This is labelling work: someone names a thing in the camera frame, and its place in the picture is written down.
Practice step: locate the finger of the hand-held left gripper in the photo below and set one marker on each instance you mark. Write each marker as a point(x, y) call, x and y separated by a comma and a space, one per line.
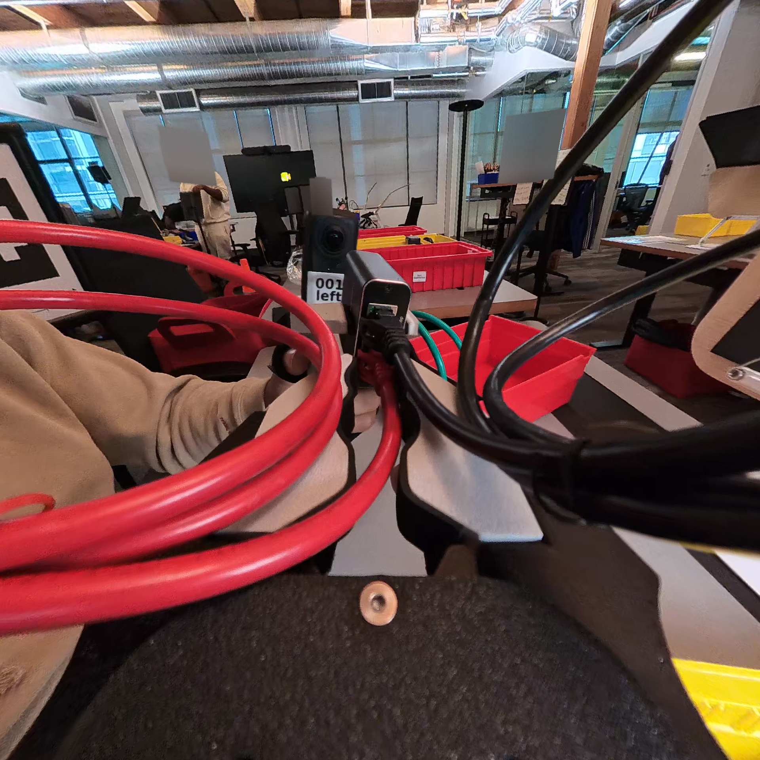
point(323, 317)

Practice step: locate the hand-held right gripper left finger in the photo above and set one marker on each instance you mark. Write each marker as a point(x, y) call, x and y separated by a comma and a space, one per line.
point(314, 493)

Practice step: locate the red box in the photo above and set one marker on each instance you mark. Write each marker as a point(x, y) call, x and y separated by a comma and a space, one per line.
point(671, 362)

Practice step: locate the person's left forearm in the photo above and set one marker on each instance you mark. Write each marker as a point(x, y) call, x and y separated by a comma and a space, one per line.
point(89, 386)

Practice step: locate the grey ethernet adapter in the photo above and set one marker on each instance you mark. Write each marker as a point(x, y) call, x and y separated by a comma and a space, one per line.
point(386, 297)

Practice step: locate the yellow plastic bin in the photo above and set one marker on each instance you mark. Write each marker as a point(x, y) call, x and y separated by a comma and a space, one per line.
point(724, 706)

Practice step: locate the yellow tote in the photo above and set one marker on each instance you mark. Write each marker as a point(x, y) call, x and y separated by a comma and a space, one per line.
point(386, 241)

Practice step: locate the silver air duct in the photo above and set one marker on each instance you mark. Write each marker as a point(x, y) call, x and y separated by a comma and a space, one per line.
point(178, 47)

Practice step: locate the black tv screen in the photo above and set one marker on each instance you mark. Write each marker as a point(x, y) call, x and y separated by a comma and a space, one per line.
point(267, 178)

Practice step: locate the black floor lamp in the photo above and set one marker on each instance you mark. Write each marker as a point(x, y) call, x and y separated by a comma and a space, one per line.
point(465, 166)

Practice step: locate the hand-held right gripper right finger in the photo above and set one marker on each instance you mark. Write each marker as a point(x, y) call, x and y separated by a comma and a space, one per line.
point(463, 499)

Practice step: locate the black board with wooden edge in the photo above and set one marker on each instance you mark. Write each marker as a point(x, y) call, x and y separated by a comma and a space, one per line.
point(733, 136)

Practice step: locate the black board on white stand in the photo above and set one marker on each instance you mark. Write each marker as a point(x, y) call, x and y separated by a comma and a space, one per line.
point(730, 338)

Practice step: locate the large red tote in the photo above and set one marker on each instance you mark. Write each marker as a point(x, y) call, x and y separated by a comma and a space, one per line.
point(439, 264)

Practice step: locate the small yellow bin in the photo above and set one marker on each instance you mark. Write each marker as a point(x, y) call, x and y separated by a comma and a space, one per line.
point(706, 224)

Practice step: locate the wooden desk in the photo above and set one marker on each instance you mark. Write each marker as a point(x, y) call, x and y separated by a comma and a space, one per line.
point(653, 243)

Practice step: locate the red plastic bin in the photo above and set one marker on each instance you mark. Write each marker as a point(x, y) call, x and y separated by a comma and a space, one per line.
point(534, 362)

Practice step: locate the red plastic container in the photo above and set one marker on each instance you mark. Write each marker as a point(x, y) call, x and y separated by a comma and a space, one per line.
point(202, 338)

